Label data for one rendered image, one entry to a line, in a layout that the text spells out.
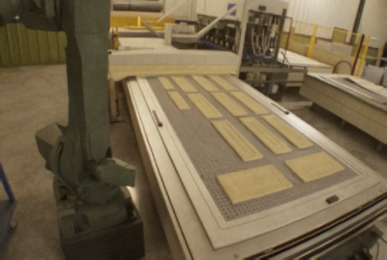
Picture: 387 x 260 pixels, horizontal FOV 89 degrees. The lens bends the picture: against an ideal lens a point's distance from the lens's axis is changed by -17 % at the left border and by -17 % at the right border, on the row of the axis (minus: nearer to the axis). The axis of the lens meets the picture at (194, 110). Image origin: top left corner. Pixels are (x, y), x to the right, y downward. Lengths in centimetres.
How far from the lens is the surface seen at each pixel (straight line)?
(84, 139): 125
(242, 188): 161
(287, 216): 156
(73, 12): 108
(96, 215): 172
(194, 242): 133
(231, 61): 421
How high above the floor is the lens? 195
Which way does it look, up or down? 25 degrees down
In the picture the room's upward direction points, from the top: 6 degrees clockwise
